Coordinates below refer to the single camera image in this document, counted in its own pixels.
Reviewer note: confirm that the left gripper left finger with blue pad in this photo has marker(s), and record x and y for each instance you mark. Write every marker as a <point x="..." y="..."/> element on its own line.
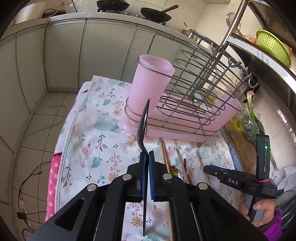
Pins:
<point x="96" y="212"/>

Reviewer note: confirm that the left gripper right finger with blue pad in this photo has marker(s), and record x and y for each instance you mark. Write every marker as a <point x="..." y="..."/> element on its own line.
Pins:
<point x="198" y="212"/>

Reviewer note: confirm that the gold flower-shaped spoon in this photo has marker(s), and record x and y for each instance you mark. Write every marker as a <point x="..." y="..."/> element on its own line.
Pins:
<point x="174" y="170"/>

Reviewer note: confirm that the black plastic spoon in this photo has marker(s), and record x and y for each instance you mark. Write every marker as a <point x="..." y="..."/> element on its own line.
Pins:
<point x="144" y="160"/>

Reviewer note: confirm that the purple fuzzy sleeve forearm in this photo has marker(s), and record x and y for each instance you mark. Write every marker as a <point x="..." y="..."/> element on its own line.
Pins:
<point x="272" y="230"/>

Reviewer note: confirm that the person's right hand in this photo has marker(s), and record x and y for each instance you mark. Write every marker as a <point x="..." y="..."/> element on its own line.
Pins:
<point x="267" y="205"/>

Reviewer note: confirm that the cardboard box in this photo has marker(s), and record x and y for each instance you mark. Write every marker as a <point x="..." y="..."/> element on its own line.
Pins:
<point x="244" y="149"/>

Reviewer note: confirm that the pink polka dot cloth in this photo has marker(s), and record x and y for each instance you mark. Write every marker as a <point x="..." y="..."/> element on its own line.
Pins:
<point x="52" y="182"/>

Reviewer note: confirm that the black tracker device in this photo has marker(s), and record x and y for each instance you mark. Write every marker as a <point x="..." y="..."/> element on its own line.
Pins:
<point x="262" y="158"/>

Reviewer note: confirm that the floral white tablecloth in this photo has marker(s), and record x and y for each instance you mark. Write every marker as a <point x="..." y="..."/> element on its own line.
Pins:
<point x="96" y="149"/>

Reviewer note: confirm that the bagged green vegetables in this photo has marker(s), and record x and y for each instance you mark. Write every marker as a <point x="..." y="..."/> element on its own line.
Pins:
<point x="247" y="125"/>

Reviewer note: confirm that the pink plastic cup right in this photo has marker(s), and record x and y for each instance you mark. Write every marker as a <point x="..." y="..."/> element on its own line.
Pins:
<point x="225" y="108"/>

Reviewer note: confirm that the pink plastic cup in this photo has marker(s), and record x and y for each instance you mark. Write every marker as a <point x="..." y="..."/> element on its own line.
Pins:
<point x="225" y="108"/>
<point x="151" y="77"/>

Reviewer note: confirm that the pink drip tray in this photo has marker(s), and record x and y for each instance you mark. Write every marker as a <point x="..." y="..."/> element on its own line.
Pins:
<point x="189" y="121"/>

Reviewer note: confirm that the green onions bunch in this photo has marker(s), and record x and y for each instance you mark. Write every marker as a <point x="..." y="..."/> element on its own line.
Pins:
<point x="249" y="96"/>

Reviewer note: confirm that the pink plastic cup left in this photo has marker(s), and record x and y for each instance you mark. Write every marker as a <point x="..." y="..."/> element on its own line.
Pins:
<point x="151" y="77"/>

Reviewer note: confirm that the green plastic colander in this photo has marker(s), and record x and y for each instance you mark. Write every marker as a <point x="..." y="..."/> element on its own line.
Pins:
<point x="273" y="46"/>

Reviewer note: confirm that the steel shelf unit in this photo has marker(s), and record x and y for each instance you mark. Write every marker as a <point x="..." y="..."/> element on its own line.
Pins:
<point x="273" y="18"/>

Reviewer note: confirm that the black frying pan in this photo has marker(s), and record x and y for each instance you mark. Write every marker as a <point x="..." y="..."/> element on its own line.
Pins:
<point x="158" y="16"/>

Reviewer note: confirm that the black wok with lid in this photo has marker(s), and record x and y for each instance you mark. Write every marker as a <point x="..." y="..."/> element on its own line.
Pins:
<point x="112" y="5"/>

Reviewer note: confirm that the white rice cooker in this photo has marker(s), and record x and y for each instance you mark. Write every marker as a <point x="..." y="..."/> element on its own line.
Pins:
<point x="31" y="11"/>

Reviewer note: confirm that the chrome wire utensil rack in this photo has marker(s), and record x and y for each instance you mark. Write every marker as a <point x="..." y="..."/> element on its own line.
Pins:
<point x="201" y="67"/>

